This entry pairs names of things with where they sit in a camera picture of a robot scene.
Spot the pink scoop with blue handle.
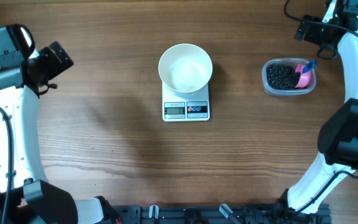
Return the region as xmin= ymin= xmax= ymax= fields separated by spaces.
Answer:
xmin=295 ymin=60 xmax=317 ymax=88

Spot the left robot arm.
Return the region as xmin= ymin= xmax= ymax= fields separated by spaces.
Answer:
xmin=0 ymin=42 xmax=122 ymax=223

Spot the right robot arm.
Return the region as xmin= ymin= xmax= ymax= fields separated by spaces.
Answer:
xmin=272 ymin=1 xmax=358 ymax=223

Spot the white bowl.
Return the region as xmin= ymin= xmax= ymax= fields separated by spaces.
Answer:
xmin=158 ymin=44 xmax=213 ymax=95

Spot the white digital kitchen scale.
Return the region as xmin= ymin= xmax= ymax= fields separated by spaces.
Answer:
xmin=162 ymin=83 xmax=211 ymax=122

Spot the clear plastic container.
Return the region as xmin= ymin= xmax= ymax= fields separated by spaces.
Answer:
xmin=262 ymin=58 xmax=316 ymax=96

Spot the black beans pile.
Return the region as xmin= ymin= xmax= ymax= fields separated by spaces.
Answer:
xmin=266 ymin=64 xmax=299 ymax=90

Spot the black mounting rail base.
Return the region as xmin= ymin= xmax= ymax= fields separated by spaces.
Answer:
xmin=113 ymin=204 xmax=332 ymax=224

